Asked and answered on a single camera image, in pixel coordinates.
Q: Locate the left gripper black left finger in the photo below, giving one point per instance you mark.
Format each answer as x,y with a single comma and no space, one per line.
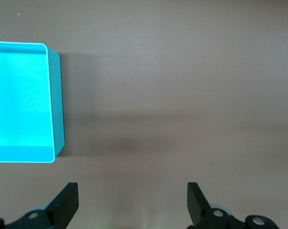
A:
62,210

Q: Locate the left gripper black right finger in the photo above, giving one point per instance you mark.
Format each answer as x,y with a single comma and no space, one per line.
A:
196,205

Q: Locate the teal plastic bin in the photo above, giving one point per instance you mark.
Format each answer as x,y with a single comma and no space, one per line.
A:
19,95

